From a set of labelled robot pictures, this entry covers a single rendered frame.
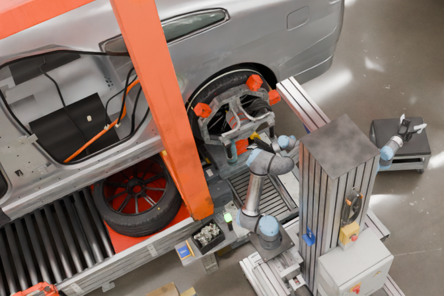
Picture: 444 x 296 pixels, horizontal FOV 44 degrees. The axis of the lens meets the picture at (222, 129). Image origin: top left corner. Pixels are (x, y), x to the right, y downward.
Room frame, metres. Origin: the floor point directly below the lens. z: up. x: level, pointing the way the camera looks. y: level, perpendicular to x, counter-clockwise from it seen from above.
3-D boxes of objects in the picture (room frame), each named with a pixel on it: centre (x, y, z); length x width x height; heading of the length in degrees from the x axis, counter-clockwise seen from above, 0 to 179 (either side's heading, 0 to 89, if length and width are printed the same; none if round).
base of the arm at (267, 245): (1.36, -0.16, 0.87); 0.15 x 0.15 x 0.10
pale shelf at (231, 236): (1.59, 0.27, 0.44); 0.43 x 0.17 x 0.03; 107
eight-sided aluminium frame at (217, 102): (2.32, -0.11, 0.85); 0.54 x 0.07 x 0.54; 107
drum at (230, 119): (2.25, -0.13, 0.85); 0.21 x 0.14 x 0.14; 17
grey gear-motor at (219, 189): (2.14, 0.16, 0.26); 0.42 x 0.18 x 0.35; 17
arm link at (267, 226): (1.36, -0.16, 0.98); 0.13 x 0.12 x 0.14; 53
